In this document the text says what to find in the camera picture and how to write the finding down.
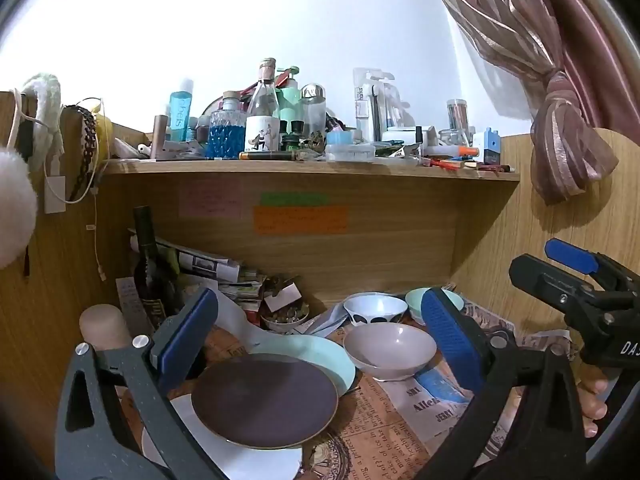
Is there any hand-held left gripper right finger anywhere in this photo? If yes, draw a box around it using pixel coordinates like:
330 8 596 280
412 287 591 480

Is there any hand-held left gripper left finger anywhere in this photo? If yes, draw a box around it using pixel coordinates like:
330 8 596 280
54 287 231 480

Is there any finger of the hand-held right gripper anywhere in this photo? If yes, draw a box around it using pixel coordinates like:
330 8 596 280
545 238 640 291
509 254 597 312

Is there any small mint green bowl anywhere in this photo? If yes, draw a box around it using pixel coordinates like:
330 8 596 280
405 287 465 326

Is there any lilac grey bowl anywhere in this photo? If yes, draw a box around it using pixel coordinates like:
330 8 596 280
343 323 438 382

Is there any white bowl with black dots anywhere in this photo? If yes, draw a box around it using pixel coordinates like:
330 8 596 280
343 293 409 331

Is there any dark brown plate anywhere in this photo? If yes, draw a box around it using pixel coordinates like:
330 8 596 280
191 353 339 450

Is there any mint green plate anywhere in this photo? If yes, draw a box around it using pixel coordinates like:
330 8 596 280
245 334 357 401

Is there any white plate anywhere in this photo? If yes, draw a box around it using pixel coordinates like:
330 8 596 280
141 392 304 480

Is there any person's right hand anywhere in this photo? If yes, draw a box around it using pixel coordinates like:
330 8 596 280
579 376 609 437

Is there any handwritten note paper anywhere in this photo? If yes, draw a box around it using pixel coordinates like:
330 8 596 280
116 277 153 338

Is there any pile of papers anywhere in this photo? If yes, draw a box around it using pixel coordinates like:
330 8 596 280
127 232 266 311

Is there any dark wine bottle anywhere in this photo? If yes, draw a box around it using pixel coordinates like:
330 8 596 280
132 206 173 331

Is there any pale pink mug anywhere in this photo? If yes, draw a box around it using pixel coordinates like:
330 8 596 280
80 304 133 351

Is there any small bowl of trinkets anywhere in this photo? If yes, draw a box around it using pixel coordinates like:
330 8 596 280
260 305 311 335

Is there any white folded card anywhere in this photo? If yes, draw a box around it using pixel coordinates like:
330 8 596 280
264 282 302 313

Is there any newspaper print table mat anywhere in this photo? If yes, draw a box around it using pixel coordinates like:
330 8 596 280
116 275 571 480

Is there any blue and white sharpener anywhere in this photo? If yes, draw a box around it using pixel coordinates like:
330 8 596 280
472 127 502 165

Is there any pink sticky note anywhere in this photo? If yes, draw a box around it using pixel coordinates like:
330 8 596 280
179 182 242 219

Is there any orange sticky note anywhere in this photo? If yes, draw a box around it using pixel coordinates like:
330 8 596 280
252 205 349 236

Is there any green sticky note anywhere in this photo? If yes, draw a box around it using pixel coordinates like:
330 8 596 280
260 191 332 207

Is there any glass jar of pens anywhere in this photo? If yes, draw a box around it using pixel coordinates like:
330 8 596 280
446 99 471 133

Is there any white charger adapter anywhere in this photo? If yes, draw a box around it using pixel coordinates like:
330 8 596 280
44 176 67 215

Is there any black pen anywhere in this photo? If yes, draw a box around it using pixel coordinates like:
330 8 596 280
239 151 301 162

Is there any brown tube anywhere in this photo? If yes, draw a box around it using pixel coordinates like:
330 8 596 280
151 115 168 161

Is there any wooden shelf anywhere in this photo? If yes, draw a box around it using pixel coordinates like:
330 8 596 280
100 157 521 183

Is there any faceted glass bottle blue liquid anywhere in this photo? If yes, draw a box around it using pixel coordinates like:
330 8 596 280
209 91 247 160

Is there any clear plastic box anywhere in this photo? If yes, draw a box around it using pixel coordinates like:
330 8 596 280
326 142 377 162

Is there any leopard print headband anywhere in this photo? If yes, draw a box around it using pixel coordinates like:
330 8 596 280
70 105 98 201

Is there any white fur pompom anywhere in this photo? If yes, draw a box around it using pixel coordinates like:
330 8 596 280
0 149 38 270

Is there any pink striped curtain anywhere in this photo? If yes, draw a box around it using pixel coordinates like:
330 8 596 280
420 0 640 206

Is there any clear bottle with white label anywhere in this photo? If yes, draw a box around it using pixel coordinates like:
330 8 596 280
245 57 281 152

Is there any light blue liquid bottle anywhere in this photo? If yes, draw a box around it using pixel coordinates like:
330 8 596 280
167 80 195 143

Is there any toothbrush package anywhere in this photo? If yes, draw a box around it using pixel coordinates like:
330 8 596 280
352 67 396 141

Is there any mint green pump bottle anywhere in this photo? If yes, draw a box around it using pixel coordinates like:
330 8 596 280
276 66 301 136

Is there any clear bottle with silver cap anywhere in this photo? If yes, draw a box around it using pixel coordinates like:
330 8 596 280
299 84 327 136

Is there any white fluffy headband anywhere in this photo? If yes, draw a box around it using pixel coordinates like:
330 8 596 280
20 74 63 171

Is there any white charging cable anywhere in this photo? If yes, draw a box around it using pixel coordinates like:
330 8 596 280
45 97 108 281

